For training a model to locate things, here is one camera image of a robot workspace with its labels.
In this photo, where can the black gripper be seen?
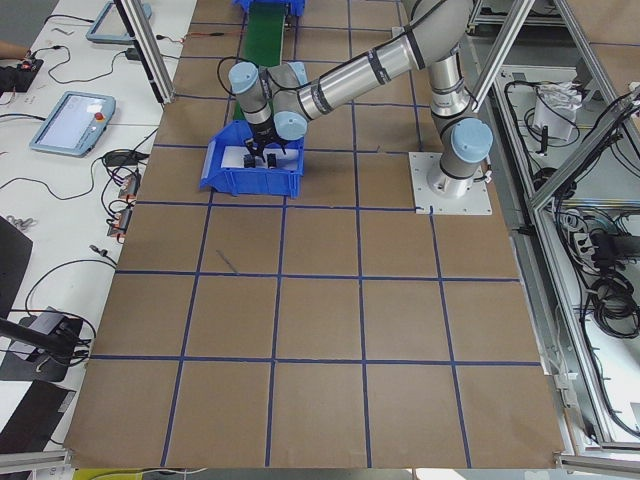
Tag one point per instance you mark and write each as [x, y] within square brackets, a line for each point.
[262, 134]

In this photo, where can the red push button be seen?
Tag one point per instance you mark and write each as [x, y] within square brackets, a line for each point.
[249, 162]

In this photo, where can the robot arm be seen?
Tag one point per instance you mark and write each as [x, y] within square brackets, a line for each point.
[279, 102]

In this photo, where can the yellow push button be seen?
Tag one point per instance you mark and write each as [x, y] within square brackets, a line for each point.
[271, 161]

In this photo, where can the white foam pad left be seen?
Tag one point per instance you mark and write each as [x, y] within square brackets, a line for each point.
[233, 158]

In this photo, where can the left blue bin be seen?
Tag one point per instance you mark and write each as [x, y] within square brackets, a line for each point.
[230, 168]

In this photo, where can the green conveyor belt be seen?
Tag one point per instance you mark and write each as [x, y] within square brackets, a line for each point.
[264, 32]

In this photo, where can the black power adapter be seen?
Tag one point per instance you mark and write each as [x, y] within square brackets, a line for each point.
[132, 54]

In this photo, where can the near teach pendant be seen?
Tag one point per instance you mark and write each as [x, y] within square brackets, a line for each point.
[75, 124]

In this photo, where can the teach pendant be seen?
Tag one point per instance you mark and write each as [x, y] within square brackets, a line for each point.
[75, 124]
[108, 27]

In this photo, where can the far teach pendant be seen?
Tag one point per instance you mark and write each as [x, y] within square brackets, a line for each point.
[108, 27]

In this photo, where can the aluminium frame post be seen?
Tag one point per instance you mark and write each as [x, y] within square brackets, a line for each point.
[139, 29]

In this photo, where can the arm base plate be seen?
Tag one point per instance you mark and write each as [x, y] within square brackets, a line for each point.
[435, 193]

